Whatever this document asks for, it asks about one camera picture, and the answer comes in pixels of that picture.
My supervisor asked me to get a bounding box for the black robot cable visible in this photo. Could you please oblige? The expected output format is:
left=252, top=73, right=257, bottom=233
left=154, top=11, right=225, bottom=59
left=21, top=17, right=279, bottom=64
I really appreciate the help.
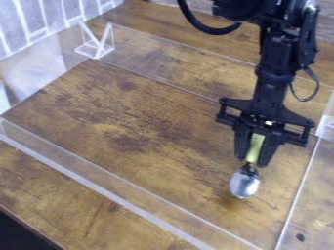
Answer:
left=174, top=0, right=320, bottom=103

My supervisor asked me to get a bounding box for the clear acrylic barrier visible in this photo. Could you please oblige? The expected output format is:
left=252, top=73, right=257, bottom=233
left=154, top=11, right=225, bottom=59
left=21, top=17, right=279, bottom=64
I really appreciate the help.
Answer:
left=0, top=117, right=260, bottom=250
left=275, top=92, right=334, bottom=250

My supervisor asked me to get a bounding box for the clear acrylic triangular bracket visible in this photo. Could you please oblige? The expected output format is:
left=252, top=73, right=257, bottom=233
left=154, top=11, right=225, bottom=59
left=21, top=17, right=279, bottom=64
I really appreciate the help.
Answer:
left=74, top=22, right=114, bottom=60

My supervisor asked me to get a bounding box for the clear acrylic front barrier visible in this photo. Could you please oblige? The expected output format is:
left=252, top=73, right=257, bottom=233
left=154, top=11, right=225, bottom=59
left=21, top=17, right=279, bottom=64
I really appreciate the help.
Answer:
left=0, top=117, right=260, bottom=250

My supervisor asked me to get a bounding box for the clear acrylic right barrier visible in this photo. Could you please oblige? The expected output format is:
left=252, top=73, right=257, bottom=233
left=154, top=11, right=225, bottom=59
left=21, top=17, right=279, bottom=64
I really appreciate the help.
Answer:
left=275, top=92, right=334, bottom=250

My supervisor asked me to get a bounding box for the green handled metal spoon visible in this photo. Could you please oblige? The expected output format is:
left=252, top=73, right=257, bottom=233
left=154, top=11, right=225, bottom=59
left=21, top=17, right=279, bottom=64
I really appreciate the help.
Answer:
left=229, top=134, right=264, bottom=198

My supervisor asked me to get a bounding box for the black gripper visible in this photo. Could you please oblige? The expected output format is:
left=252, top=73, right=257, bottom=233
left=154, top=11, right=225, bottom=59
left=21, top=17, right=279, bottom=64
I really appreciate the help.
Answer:
left=216, top=67, right=313, bottom=167

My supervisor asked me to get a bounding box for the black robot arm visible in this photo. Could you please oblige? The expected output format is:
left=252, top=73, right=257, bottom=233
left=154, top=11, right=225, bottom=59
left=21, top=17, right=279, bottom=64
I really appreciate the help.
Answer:
left=216, top=0, right=319, bottom=167

